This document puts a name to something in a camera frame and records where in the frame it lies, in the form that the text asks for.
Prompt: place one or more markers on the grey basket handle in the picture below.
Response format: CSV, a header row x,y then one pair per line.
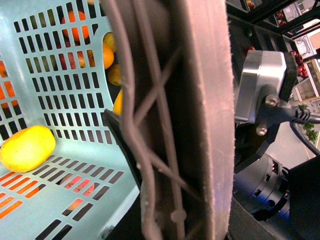
x,y
174,54

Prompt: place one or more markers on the light teal plastic basket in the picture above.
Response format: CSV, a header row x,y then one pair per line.
x,y
52,52

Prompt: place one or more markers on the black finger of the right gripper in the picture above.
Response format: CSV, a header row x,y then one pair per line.
x,y
112,120

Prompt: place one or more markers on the black metal shelf rack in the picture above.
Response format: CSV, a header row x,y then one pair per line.
x,y
273,25

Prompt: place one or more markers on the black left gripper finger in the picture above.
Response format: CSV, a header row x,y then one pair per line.
x,y
304,188

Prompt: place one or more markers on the yellow lemon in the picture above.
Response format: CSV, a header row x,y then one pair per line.
x,y
27,149

